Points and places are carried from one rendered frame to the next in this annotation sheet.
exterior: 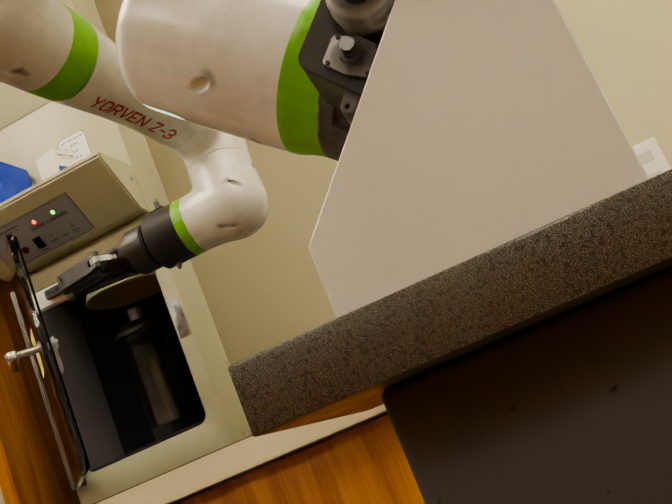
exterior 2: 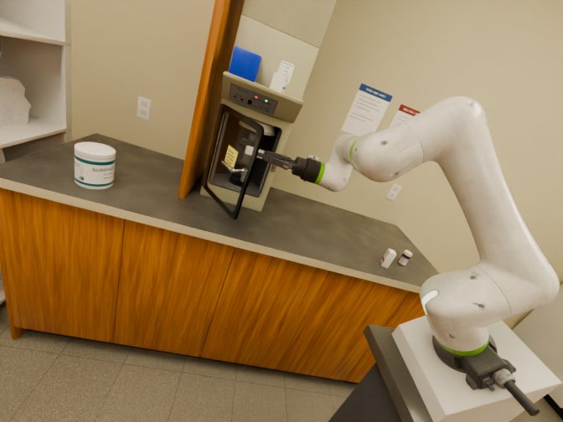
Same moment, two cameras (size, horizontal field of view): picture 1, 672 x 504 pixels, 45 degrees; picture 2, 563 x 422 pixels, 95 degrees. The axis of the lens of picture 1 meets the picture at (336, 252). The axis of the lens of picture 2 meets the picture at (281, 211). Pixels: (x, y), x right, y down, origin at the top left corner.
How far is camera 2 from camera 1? 1.00 m
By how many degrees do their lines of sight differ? 44
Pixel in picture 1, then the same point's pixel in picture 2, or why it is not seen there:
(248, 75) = (459, 345)
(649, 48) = (425, 166)
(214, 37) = (467, 337)
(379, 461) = (316, 273)
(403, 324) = not seen: outside the picture
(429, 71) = (497, 408)
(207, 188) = (337, 177)
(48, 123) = (284, 45)
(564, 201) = not seen: outside the picture
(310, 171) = (326, 111)
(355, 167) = (468, 411)
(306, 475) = (296, 265)
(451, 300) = not seen: outside the picture
